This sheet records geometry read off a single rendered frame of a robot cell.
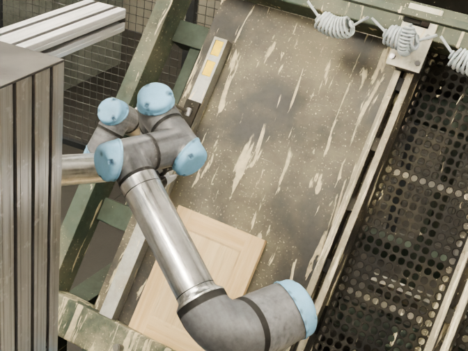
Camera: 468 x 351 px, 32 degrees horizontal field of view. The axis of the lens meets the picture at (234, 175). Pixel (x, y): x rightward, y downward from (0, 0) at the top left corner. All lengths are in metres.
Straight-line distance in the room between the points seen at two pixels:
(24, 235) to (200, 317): 0.33
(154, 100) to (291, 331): 0.53
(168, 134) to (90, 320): 1.13
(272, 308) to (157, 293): 1.10
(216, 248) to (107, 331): 0.43
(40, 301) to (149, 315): 1.08
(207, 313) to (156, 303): 1.12
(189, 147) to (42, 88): 0.40
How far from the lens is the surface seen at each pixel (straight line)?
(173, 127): 1.60
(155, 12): 2.73
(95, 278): 2.93
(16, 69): 1.26
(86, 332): 2.60
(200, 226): 2.48
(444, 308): 2.22
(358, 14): 2.42
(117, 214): 2.68
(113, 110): 2.16
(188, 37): 2.74
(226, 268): 2.44
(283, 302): 1.47
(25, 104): 1.26
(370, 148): 2.32
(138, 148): 1.53
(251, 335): 1.42
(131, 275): 2.56
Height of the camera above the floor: 2.48
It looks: 27 degrees down
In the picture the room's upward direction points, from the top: 8 degrees clockwise
